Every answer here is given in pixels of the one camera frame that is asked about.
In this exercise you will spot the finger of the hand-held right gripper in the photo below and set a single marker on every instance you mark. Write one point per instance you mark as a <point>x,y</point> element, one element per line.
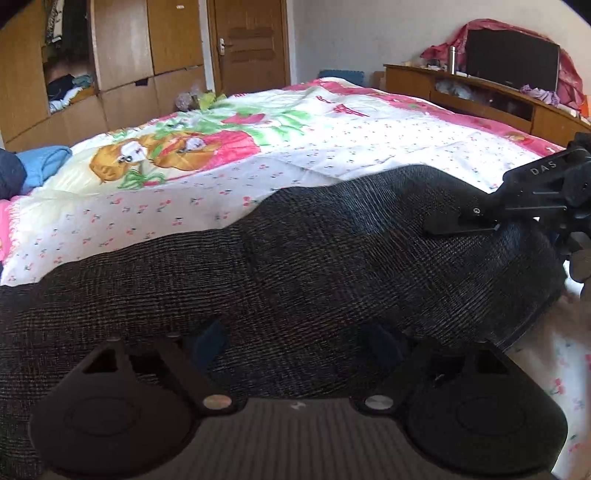
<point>466,219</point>

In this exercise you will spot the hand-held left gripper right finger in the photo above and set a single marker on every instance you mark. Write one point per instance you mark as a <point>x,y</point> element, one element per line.
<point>378,344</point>

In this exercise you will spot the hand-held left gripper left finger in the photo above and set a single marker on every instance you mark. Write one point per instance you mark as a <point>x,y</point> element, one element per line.
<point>210,344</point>

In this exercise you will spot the grey plaid pants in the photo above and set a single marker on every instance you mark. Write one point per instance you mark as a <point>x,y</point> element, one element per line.
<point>300,267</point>

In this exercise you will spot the wooden television cabinet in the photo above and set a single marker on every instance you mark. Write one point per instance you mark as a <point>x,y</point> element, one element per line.
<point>549,117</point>

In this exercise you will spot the purple cloth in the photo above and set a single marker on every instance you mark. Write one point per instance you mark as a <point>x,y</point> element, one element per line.
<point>538,94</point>

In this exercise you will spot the red cloth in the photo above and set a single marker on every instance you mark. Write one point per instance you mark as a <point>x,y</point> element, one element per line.
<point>572,78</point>

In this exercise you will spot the black television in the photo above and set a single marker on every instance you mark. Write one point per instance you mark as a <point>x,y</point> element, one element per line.
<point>508,57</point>

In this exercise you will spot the steel thermos bottle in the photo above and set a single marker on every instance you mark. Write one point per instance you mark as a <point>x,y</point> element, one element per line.
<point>452,60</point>

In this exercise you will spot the cherry printed blanket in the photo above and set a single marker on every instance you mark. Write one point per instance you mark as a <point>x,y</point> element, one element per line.
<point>323,138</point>

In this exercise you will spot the plastic bag with toys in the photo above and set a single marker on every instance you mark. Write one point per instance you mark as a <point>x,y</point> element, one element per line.
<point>198,99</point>

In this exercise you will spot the light blue cloth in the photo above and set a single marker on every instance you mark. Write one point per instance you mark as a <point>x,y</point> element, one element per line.
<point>44,164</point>

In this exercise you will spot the dark blue knit garment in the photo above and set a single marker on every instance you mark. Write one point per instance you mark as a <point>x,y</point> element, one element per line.
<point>11,173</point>

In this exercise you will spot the wooden door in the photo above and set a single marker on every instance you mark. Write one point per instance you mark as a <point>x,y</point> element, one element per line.
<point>254,46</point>

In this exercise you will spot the folded clothes pile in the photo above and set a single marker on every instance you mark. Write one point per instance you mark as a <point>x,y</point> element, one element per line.
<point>69,92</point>

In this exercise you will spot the wooden wardrobe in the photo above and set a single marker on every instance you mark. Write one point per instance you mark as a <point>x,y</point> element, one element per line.
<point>124,46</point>

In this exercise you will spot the hanging clothes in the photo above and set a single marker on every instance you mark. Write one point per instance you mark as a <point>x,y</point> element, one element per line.
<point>57,21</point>

